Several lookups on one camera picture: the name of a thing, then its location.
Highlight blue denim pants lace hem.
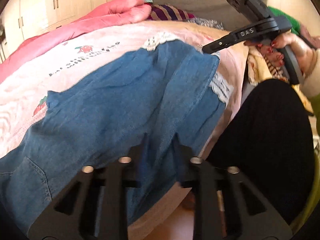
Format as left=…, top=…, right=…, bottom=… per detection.
left=1, top=39, right=229, bottom=233

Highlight right hand red nails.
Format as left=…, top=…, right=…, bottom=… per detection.
left=243, top=31, right=316, bottom=74

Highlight green cloth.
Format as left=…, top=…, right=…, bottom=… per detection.
left=267, top=6, right=302, bottom=36

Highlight striped purple cloth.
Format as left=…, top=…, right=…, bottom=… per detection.
left=147, top=4, right=195, bottom=21

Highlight black trousers of person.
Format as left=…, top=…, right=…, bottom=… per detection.
left=207, top=79, right=315, bottom=223

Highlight pink quilt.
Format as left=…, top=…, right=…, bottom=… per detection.
left=1, top=0, right=151, bottom=82

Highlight pink strawberry print bedsheet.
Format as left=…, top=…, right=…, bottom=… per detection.
left=1, top=22, right=248, bottom=239

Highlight white glossy wardrobe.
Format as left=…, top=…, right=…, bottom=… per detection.
left=1, top=0, right=110, bottom=57

